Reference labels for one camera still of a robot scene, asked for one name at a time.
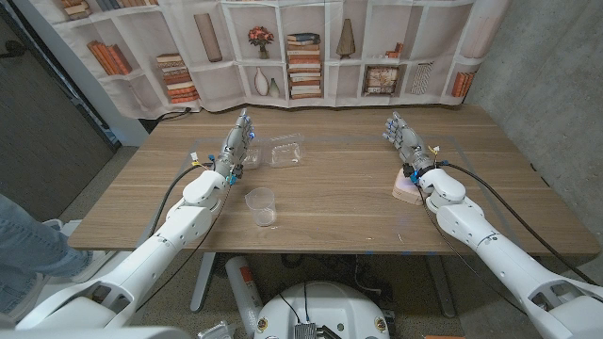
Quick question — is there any printed bookshelf backdrop cloth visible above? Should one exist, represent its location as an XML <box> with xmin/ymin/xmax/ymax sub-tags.
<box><xmin>27</xmin><ymin>0</ymin><xmax>513</xmax><ymax>121</ymax></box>

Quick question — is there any white floor platform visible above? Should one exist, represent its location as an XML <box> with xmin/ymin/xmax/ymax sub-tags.
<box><xmin>27</xmin><ymin>218</ymin><xmax>156</xmax><ymax>326</ymax></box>

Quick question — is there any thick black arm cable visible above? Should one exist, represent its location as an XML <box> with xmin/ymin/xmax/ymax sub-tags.
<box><xmin>437</xmin><ymin>161</ymin><xmax>600</xmax><ymax>287</ymax></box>
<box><xmin>149</xmin><ymin>162</ymin><xmax>216</xmax><ymax>238</ymax></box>

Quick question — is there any person's leg in jeans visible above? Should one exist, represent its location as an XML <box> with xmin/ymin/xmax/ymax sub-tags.
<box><xmin>0</xmin><ymin>193</ymin><xmax>93</xmax><ymax>315</ymax></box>

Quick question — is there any clear plastic clamshell container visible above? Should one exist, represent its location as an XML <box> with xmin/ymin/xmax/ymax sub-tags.
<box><xmin>242</xmin><ymin>133</ymin><xmax>305</xmax><ymax>170</ymax></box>

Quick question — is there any white cylinder with orange label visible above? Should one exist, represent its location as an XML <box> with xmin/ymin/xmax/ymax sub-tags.
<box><xmin>224</xmin><ymin>255</ymin><xmax>264</xmax><ymax>338</ymax></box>

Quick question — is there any clear plastic measuring cup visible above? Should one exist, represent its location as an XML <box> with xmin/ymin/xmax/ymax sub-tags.
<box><xmin>244</xmin><ymin>186</ymin><xmax>277</xmax><ymax>228</ymax></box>

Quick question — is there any white sneaker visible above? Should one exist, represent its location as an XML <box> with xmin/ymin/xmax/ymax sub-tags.
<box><xmin>70</xmin><ymin>250</ymin><xmax>119</xmax><ymax>283</ymax></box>

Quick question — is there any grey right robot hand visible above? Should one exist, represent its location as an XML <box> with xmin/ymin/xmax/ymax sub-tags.
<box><xmin>382</xmin><ymin>110</ymin><xmax>437</xmax><ymax>173</ymax></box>

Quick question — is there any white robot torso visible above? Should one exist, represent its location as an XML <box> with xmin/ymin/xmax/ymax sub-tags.
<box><xmin>253</xmin><ymin>281</ymin><xmax>391</xmax><ymax>339</ymax></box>

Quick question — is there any black floor cable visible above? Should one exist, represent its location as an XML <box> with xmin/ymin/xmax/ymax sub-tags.
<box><xmin>155</xmin><ymin>106</ymin><xmax>193</xmax><ymax>122</ymax></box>

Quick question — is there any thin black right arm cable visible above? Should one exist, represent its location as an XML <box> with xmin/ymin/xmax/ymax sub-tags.
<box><xmin>416</xmin><ymin>185</ymin><xmax>528</xmax><ymax>315</ymax></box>

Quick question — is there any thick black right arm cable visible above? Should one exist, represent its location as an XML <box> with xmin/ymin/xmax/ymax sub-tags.
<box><xmin>437</xmin><ymin>161</ymin><xmax>600</xmax><ymax>287</ymax></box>

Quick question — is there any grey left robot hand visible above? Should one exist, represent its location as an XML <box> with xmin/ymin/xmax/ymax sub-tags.
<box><xmin>214</xmin><ymin>107</ymin><xmax>256</xmax><ymax>179</ymax></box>

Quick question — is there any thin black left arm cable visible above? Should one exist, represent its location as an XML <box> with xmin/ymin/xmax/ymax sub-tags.
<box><xmin>135</xmin><ymin>185</ymin><xmax>232</xmax><ymax>313</ymax></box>

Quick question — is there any grey table leg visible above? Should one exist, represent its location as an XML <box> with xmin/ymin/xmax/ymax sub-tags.
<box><xmin>426</xmin><ymin>255</ymin><xmax>457</xmax><ymax>319</ymax></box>
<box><xmin>189</xmin><ymin>252</ymin><xmax>217</xmax><ymax>314</ymax></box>

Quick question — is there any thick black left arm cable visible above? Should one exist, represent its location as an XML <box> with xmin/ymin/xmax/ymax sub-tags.
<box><xmin>149</xmin><ymin>162</ymin><xmax>216</xmax><ymax>238</ymax></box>

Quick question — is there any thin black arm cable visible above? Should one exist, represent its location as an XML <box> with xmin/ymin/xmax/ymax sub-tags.
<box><xmin>135</xmin><ymin>185</ymin><xmax>232</xmax><ymax>313</ymax></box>
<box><xmin>416</xmin><ymin>185</ymin><xmax>528</xmax><ymax>315</ymax></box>

